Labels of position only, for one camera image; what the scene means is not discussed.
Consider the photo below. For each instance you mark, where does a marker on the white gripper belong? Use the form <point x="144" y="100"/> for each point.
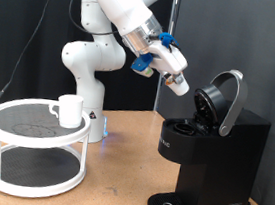
<point x="168" y="59"/>

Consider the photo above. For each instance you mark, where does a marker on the black Keurig coffee machine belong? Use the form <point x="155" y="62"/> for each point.
<point x="225" y="153"/>

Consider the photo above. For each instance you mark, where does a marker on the white mug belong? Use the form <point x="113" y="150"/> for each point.
<point x="70" y="112"/>

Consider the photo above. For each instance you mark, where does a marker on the white two-tier turntable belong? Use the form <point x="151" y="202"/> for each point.
<point x="36" y="130"/>

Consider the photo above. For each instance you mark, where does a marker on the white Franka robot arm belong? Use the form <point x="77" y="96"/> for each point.
<point x="92" y="56"/>

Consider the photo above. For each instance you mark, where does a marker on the grey metal pole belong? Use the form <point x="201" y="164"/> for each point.
<point x="159" y="100"/>

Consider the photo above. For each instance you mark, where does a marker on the black curtain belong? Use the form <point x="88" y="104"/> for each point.
<point x="138" y="92"/>

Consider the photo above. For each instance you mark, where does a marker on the grey partition panel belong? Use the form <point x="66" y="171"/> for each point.
<point x="252" y="46"/>

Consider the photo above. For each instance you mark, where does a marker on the wrist camera on blue mount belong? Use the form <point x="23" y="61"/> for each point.
<point x="142" y="64"/>

